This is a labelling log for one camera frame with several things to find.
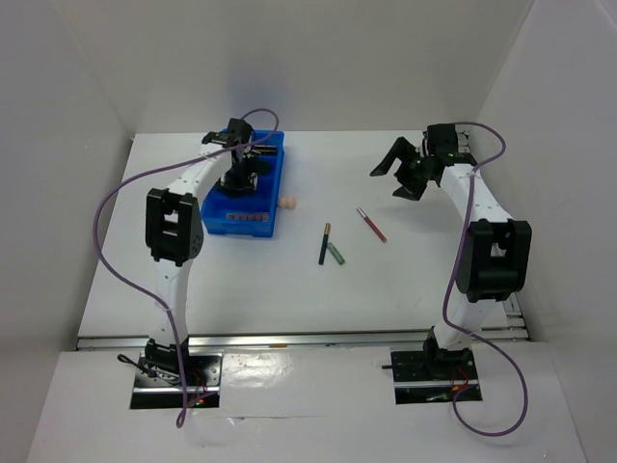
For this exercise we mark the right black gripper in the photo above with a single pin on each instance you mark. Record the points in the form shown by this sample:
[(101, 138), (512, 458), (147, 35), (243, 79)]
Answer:
[(404, 149)]

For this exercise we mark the beige makeup sponge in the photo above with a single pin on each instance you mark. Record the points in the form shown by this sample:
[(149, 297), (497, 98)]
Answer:
[(287, 202)]

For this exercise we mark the red lip gloss tube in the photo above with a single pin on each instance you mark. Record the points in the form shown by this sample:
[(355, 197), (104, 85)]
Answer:
[(372, 225)]

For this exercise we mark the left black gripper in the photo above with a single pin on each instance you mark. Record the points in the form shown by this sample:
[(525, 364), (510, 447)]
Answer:
[(248, 179)]

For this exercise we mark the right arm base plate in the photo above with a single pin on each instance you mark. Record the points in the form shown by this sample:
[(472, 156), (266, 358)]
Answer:
[(415, 383)]

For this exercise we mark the black square compact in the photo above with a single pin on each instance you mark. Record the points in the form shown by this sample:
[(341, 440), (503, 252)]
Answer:
[(236, 187)]

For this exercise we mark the blue plastic organizer bin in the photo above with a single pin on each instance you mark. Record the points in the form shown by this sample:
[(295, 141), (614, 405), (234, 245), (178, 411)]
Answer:
[(252, 212)]

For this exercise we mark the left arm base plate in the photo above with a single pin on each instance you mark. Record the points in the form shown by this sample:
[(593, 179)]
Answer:
[(155, 388)]

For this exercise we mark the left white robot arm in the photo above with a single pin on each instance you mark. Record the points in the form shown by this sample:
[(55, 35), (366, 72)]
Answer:
[(175, 236)]

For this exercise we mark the eyeshadow palette clear case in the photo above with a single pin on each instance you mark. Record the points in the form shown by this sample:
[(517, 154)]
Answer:
[(251, 217)]

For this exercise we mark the front aluminium rail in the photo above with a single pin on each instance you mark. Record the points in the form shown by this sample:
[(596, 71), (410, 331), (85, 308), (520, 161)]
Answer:
[(266, 341)]

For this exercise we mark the green transparent lip balm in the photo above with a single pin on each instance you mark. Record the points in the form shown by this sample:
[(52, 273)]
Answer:
[(335, 253)]

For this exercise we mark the black gold lipstick tube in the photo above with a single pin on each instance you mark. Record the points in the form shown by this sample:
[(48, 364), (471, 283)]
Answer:
[(264, 150)]

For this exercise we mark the dark green gold mascara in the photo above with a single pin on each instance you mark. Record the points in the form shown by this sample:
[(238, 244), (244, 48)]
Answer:
[(324, 243)]

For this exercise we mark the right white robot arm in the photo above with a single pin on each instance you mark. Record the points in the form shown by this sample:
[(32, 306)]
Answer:
[(437, 351)]

